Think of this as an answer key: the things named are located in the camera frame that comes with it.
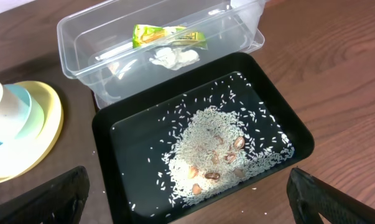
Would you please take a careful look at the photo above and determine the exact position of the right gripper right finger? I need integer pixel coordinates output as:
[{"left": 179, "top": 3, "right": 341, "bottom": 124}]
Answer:
[{"left": 287, "top": 168, "right": 375, "bottom": 224}]

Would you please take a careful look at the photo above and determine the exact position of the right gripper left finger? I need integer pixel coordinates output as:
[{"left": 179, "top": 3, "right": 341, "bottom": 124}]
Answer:
[{"left": 0, "top": 166, "right": 90, "bottom": 223}]

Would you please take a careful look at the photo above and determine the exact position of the yellow plate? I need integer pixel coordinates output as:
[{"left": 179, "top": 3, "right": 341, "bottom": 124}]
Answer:
[{"left": 0, "top": 81, "right": 63, "bottom": 183}]

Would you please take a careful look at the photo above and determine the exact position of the light blue small plate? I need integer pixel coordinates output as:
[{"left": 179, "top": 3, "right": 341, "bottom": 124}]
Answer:
[{"left": 0, "top": 83, "right": 44, "bottom": 146}]

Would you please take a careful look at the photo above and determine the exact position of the pile of rice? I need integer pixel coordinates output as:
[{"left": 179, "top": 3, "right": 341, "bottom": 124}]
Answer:
[{"left": 129, "top": 73, "right": 296, "bottom": 218}]

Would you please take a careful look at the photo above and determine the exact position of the white tissue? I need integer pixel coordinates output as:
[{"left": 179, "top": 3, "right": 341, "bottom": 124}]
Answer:
[{"left": 149, "top": 47, "right": 200, "bottom": 71}]

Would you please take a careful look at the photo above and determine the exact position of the green orange snack wrapper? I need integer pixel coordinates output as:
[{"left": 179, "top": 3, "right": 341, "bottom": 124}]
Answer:
[{"left": 132, "top": 24, "right": 208, "bottom": 50}]

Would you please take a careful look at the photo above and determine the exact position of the black waste tray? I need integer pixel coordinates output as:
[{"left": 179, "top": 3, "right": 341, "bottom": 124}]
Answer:
[{"left": 92, "top": 52, "right": 314, "bottom": 223}]

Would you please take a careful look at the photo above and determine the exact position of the clear plastic bin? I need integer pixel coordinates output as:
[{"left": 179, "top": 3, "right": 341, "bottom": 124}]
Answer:
[{"left": 57, "top": 0, "right": 265, "bottom": 108}]

